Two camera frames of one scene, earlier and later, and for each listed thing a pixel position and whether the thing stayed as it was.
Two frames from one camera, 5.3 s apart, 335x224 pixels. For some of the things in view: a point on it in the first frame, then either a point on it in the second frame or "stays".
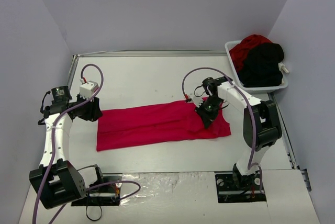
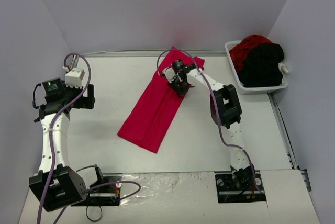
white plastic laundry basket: (250, 90) stays
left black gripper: (89, 109) -> (87, 96)
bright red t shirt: (124, 127) -> (149, 120)
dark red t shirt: (240, 52) stays
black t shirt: (260, 67) stays
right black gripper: (205, 115) -> (179, 86)
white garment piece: (282, 68) stays
